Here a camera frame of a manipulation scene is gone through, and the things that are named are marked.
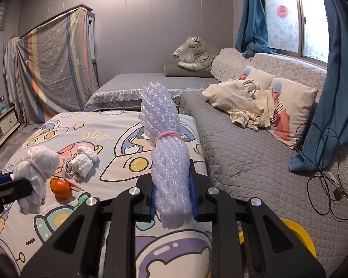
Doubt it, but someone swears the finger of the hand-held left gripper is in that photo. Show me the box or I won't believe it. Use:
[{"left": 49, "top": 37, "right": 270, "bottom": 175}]
[
  {"left": 0, "top": 178, "right": 33, "bottom": 206},
  {"left": 0, "top": 166, "right": 14, "bottom": 189}
]

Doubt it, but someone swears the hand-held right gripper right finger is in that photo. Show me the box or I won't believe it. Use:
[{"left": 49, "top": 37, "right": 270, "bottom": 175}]
[{"left": 189, "top": 160, "right": 327, "bottom": 278}]

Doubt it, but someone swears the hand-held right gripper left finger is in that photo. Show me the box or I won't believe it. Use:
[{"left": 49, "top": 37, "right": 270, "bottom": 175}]
[{"left": 20, "top": 176, "right": 163, "bottom": 278}]

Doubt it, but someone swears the white tissue bundle pink band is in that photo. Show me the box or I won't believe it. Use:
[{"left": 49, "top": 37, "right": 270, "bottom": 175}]
[{"left": 11, "top": 147, "right": 60, "bottom": 215}]

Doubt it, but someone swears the bubble wrap bundle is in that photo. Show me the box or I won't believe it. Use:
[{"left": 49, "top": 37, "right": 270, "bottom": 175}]
[{"left": 139, "top": 82, "right": 193, "bottom": 229}]

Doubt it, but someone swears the yellow rimmed bin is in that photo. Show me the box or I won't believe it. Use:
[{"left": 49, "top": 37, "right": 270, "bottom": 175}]
[{"left": 238, "top": 217, "right": 317, "bottom": 259}]

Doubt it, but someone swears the white television cabinet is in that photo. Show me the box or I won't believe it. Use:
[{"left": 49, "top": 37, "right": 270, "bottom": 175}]
[{"left": 0, "top": 106, "right": 21, "bottom": 155}]

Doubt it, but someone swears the cartoon printed blanket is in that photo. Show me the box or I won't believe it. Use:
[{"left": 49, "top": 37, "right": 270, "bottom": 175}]
[{"left": 0, "top": 111, "right": 244, "bottom": 278}]

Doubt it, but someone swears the grey hanging cloth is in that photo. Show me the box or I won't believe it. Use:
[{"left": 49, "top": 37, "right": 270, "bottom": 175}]
[{"left": 3, "top": 35, "right": 22, "bottom": 122}]

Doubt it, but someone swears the cream blanket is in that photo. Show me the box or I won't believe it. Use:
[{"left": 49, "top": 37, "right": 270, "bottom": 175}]
[{"left": 202, "top": 79, "right": 279, "bottom": 131}]

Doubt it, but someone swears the grey lace trimmed bed cover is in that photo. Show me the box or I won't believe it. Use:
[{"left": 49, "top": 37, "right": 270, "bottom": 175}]
[{"left": 84, "top": 72, "right": 221, "bottom": 113}]

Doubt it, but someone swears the striped cloth cover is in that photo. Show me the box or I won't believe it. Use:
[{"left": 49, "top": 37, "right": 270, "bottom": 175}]
[{"left": 16, "top": 6, "right": 100, "bottom": 123}]

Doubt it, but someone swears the grey bolster pillow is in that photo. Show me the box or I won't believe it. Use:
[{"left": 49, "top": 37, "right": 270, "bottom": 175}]
[{"left": 163, "top": 64, "right": 215, "bottom": 78}]

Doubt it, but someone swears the small baby print pillow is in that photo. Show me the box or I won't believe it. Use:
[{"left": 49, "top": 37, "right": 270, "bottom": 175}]
[{"left": 238, "top": 66, "right": 276, "bottom": 90}]

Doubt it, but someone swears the large baby print pillow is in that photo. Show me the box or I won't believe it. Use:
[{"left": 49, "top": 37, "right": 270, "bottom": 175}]
[{"left": 267, "top": 78, "right": 319, "bottom": 148}]

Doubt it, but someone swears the white tiger plush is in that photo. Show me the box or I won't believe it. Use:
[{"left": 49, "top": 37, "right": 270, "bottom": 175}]
[{"left": 173, "top": 36, "right": 219, "bottom": 72}]

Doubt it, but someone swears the long blue curtain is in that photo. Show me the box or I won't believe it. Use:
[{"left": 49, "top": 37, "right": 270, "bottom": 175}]
[{"left": 288, "top": 0, "right": 348, "bottom": 174}]

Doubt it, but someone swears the frosted glass window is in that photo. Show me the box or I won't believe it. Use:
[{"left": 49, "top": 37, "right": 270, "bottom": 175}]
[{"left": 259, "top": 0, "right": 332, "bottom": 64}]

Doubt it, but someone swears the short blue curtain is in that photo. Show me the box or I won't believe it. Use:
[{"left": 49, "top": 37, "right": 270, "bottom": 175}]
[{"left": 235, "top": 0, "right": 277, "bottom": 58}]

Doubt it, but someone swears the black charger cable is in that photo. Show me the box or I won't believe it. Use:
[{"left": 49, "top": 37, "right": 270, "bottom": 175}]
[{"left": 296, "top": 122, "right": 348, "bottom": 221}]

